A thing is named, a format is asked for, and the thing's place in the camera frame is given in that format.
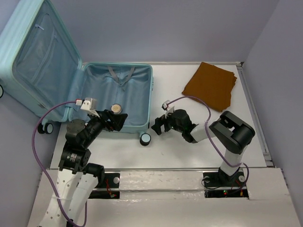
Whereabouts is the mustard brown cloth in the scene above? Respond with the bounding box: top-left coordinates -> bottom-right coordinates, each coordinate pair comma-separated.
182,62 -> 237,112

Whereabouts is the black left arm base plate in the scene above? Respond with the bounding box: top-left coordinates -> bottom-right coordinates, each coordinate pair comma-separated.
89,172 -> 120,199

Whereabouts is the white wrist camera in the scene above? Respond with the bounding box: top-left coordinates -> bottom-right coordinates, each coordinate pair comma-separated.
161,100 -> 175,118
75,97 -> 99,117

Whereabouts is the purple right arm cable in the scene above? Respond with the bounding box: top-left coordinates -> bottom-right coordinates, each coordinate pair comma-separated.
169,96 -> 250,190

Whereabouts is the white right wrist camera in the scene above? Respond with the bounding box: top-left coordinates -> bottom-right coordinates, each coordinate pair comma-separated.
161,100 -> 175,118

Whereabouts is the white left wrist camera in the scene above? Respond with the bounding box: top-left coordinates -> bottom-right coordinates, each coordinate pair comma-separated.
75,97 -> 99,117

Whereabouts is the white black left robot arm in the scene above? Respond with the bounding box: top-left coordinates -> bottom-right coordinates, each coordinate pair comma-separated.
39,110 -> 128,227

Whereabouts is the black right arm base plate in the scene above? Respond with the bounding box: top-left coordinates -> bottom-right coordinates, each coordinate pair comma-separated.
201,170 -> 249,199

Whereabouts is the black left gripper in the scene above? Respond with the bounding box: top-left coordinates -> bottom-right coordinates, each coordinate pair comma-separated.
83,108 -> 128,146

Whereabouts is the light blue hard-shell suitcase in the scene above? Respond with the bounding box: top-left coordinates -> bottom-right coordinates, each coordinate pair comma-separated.
0,0 -> 153,146

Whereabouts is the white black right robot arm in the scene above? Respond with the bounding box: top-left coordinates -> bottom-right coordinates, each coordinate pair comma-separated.
151,109 -> 255,189

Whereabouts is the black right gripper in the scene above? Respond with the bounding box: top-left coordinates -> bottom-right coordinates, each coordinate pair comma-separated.
151,109 -> 184,136

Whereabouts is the small round white container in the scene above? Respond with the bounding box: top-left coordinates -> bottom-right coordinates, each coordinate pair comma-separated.
111,104 -> 122,114

